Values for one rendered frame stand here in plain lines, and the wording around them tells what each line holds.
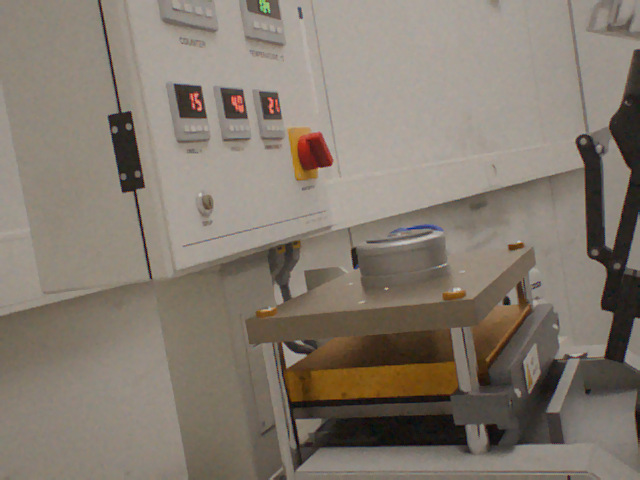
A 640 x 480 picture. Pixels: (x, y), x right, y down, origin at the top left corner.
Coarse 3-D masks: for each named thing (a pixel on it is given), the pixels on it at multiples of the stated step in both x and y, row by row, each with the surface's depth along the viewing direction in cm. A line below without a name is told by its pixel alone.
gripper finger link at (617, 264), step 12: (636, 156) 60; (636, 168) 60; (636, 180) 61; (636, 192) 61; (624, 204) 62; (636, 204) 61; (624, 216) 62; (636, 216) 61; (624, 228) 62; (624, 240) 62; (612, 252) 62; (624, 252) 62; (612, 264) 62; (624, 264) 62
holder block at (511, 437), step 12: (540, 396) 76; (396, 420) 68; (408, 420) 68; (528, 420) 70; (396, 432) 65; (408, 432) 65; (492, 432) 62; (504, 432) 61; (516, 432) 65; (312, 444) 66; (324, 444) 65; (336, 444) 65; (348, 444) 64; (360, 444) 64; (372, 444) 63; (384, 444) 63; (396, 444) 63; (408, 444) 62; (420, 444) 62; (432, 444) 61; (444, 444) 61; (456, 444) 60; (492, 444) 59; (504, 444) 61; (516, 444) 64
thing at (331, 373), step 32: (512, 320) 70; (320, 352) 70; (352, 352) 68; (384, 352) 66; (416, 352) 64; (448, 352) 62; (480, 352) 61; (320, 384) 64; (352, 384) 63; (384, 384) 62; (416, 384) 61; (448, 384) 60; (320, 416) 64; (352, 416) 63
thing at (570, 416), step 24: (576, 360) 72; (576, 384) 69; (552, 408) 60; (576, 408) 67; (600, 408) 71; (624, 408) 70; (528, 432) 68; (552, 432) 60; (576, 432) 66; (600, 432) 65; (624, 432) 64; (624, 456) 59
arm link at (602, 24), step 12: (612, 0) 63; (624, 0) 61; (636, 0) 59; (588, 12) 65; (600, 12) 64; (612, 12) 62; (624, 12) 61; (636, 12) 59; (588, 24) 65; (600, 24) 64; (612, 24) 62; (624, 24) 60; (636, 24) 59; (624, 36) 65; (636, 36) 62
